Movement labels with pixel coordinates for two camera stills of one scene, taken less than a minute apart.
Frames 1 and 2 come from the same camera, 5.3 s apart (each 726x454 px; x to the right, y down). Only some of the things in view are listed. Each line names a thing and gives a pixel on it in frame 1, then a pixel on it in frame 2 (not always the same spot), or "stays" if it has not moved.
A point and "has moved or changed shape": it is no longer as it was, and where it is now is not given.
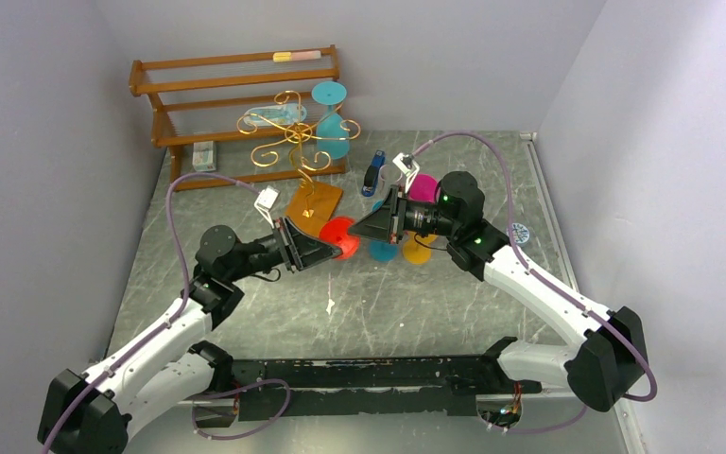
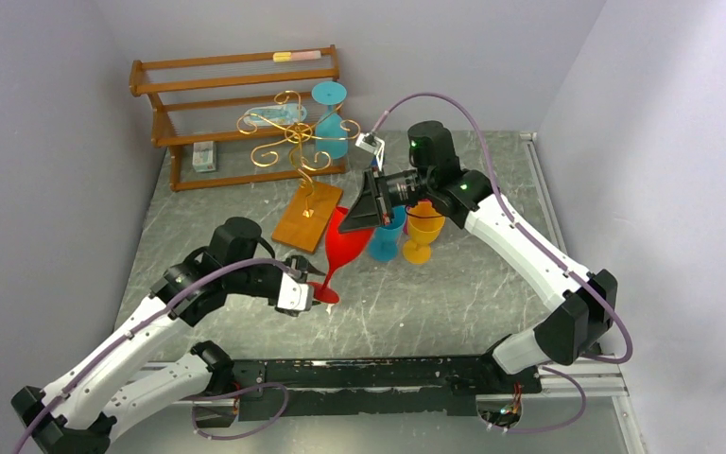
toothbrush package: x=276 y=114 stays
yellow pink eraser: x=294 y=56 stays
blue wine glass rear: x=332 y=135 stays
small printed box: x=202 y=157 stays
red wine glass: x=336 y=231 has moved or changed shape
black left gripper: x=299 y=250 to x=302 y=263
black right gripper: x=397 y=215 to x=380 y=197
